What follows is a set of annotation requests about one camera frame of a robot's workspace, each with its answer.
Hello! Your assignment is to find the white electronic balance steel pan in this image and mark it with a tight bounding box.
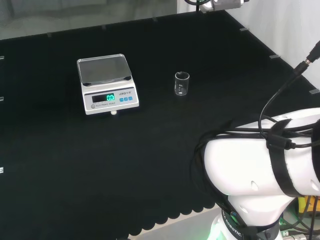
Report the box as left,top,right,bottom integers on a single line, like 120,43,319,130
76,53,141,116

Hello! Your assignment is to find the black bench cloth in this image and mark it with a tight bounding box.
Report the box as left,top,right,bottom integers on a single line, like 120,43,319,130
0,9,320,240

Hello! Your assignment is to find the yellow stop button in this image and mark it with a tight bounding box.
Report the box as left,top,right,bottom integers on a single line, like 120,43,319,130
296,195,320,219

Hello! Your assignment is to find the small clear glass beaker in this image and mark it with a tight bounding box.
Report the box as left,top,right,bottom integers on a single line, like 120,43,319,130
174,71,191,97

